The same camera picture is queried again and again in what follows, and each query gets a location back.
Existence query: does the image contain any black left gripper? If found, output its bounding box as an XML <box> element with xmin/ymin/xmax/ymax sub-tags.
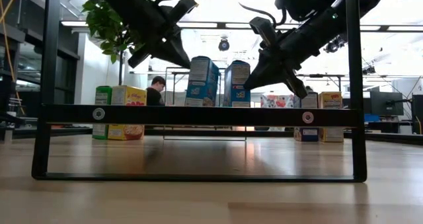
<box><xmin>127</xmin><ymin>0</ymin><xmax>199</xmax><ymax>69</ymax></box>

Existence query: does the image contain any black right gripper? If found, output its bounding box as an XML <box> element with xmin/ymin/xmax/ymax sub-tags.
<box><xmin>243</xmin><ymin>17</ymin><xmax>318</xmax><ymax>99</ymax></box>

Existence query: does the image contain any blue cereal box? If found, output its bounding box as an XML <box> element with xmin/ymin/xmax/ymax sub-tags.
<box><xmin>223</xmin><ymin>59</ymin><xmax>252</xmax><ymax>108</ymax></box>
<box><xmin>184</xmin><ymin>56</ymin><xmax>221</xmax><ymax>108</ymax></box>

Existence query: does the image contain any yellow Corn Pops box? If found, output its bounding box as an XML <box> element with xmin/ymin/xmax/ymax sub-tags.
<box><xmin>317</xmin><ymin>91</ymin><xmax>345</xmax><ymax>143</ymax></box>
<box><xmin>107</xmin><ymin>85</ymin><xmax>147</xmax><ymax>141</ymax></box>

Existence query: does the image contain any green Apple Jacks box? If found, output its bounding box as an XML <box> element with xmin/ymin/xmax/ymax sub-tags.
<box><xmin>91</xmin><ymin>85</ymin><xmax>113</xmax><ymax>140</ymax></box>

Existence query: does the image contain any white pink cereal box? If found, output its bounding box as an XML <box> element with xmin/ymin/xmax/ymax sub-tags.
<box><xmin>260</xmin><ymin>94</ymin><xmax>295</xmax><ymax>109</ymax></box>

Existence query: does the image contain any black ceiling spotlight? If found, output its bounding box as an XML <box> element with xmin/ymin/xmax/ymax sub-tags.
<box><xmin>217</xmin><ymin>37</ymin><xmax>231</xmax><ymax>52</ymax></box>
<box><xmin>324</xmin><ymin>35</ymin><xmax>347</xmax><ymax>54</ymax></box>

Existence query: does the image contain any wooden tray board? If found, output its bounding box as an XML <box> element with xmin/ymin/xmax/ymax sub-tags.
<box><xmin>31</xmin><ymin>0</ymin><xmax>368</xmax><ymax>184</ymax></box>

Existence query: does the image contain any green plant in black pot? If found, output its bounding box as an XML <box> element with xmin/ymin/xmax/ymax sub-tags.
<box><xmin>81</xmin><ymin>0</ymin><xmax>148</xmax><ymax>86</ymax></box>

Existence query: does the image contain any black computer monitor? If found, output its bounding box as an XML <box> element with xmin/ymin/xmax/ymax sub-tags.
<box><xmin>411</xmin><ymin>94</ymin><xmax>423</xmax><ymax>134</ymax></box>
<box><xmin>369</xmin><ymin>91</ymin><xmax>404</xmax><ymax>116</ymax></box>

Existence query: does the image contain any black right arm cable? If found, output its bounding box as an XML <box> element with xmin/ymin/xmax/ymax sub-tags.
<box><xmin>231</xmin><ymin>0</ymin><xmax>286</xmax><ymax>28</ymax></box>

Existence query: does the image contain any black aluminium rig frame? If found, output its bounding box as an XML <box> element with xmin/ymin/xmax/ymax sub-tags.
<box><xmin>0</xmin><ymin>126</ymin><xmax>423</xmax><ymax>146</ymax></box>

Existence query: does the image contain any yellow cable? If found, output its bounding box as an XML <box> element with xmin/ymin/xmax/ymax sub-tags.
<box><xmin>0</xmin><ymin>0</ymin><xmax>21</xmax><ymax>116</ymax></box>

